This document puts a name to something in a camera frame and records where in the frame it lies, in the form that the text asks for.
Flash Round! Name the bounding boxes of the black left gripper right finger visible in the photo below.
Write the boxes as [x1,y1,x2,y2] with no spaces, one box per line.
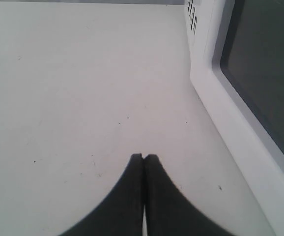
[144,154,227,236]

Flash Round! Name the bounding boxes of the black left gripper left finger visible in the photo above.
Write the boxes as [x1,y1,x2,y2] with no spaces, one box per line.
[62,153,145,236]

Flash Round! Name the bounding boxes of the white microwave door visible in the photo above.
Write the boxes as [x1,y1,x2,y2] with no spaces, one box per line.
[190,0,284,236]

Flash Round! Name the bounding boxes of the white Midea microwave body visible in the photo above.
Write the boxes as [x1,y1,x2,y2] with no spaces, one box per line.
[184,0,225,74]

